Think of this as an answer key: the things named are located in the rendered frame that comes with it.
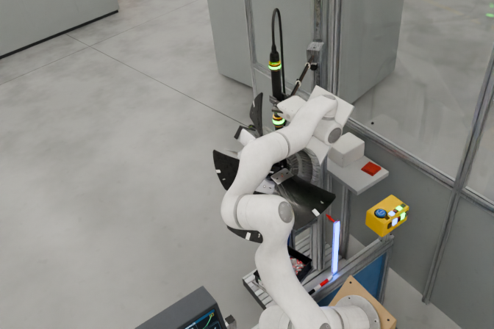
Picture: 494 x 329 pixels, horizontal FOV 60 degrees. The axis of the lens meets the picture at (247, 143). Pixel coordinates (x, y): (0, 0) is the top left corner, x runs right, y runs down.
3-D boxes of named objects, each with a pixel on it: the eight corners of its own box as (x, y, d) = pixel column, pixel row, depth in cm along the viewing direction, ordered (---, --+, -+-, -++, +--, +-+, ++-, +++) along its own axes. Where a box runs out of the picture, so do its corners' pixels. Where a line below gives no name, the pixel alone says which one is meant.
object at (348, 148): (344, 142, 258) (345, 128, 251) (364, 156, 247) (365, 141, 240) (323, 155, 251) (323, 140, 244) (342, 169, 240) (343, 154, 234)
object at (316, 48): (311, 53, 227) (311, 39, 221) (324, 55, 224) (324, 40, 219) (306, 63, 219) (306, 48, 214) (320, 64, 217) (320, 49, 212)
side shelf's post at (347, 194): (342, 254, 298) (348, 164, 247) (347, 258, 296) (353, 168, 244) (338, 257, 297) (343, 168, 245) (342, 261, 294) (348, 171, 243)
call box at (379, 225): (389, 209, 200) (391, 193, 194) (406, 222, 194) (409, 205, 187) (364, 226, 194) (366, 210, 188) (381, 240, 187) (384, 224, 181)
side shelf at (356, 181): (342, 145, 262) (342, 140, 260) (388, 175, 237) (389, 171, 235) (312, 161, 252) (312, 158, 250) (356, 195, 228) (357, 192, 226)
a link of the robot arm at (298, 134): (272, 106, 128) (323, 89, 150) (262, 152, 136) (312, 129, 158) (296, 118, 124) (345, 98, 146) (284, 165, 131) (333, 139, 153)
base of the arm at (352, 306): (390, 319, 147) (364, 322, 134) (363, 364, 149) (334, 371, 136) (349, 283, 160) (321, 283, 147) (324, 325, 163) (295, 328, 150)
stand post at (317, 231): (314, 266, 293) (315, 132, 222) (324, 275, 287) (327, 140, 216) (310, 269, 291) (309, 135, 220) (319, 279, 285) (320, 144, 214)
